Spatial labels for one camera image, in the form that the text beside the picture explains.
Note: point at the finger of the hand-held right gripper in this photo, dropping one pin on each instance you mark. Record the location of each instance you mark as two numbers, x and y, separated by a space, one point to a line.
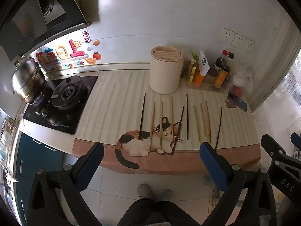
270 146
296 139

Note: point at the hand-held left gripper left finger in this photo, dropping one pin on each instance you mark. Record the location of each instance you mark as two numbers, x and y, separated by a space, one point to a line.
91 162

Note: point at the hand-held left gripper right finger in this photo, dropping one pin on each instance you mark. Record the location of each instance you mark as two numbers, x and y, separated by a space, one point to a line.
211 164

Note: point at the dark wooden chopstick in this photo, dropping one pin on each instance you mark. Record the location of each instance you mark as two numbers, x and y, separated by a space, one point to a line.
181 116
219 124
187 115
142 115

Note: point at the cream cylindrical chopstick holder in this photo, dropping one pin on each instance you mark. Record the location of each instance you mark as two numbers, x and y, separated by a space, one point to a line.
164 75

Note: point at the black gas stove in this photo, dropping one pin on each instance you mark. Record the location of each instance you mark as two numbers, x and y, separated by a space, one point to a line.
70 115

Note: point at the dark smartphone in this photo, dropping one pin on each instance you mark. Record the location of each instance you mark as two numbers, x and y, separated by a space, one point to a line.
238 102

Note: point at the brown card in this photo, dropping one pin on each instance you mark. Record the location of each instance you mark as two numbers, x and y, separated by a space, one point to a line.
230 104

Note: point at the grey slipper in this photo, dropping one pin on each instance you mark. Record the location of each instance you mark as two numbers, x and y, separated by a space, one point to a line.
143 190

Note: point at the blue kitchen cabinet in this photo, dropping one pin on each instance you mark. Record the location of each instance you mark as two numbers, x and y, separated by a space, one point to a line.
30 155

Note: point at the red round object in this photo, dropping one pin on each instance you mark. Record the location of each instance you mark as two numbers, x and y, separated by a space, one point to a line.
237 91

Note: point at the white plastic bag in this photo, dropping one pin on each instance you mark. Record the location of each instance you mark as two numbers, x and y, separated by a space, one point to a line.
243 77

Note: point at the person's legs in black trousers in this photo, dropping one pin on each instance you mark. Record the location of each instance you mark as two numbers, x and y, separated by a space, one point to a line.
152 211

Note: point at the clear plastic organizer tray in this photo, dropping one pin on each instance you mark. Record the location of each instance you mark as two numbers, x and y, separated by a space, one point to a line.
207 86

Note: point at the orange label jar black lid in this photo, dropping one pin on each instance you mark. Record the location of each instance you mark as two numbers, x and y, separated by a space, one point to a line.
222 76

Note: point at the orange packet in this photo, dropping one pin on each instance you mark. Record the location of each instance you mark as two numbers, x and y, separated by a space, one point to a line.
200 77

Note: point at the yellow box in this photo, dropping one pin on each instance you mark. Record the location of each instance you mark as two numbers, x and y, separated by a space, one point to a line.
192 74

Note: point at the dark bottle black cap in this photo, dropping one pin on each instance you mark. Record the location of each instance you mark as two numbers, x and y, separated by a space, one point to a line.
231 56

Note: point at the dark sauce bottle red cap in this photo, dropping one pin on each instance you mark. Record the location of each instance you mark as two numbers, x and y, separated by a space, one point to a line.
220 61

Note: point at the white packet with blue logo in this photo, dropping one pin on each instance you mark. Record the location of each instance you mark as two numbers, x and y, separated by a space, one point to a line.
204 62

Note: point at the stainless steel pot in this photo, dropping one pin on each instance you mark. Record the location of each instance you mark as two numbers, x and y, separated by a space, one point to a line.
27 80

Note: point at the black range hood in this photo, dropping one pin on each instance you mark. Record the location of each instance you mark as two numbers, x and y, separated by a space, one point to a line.
23 23

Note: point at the white wall socket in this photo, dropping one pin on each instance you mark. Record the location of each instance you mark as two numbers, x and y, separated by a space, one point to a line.
249 44
228 35
238 40

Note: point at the colourful wall sticker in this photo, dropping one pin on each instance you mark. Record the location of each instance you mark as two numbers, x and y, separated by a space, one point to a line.
70 51

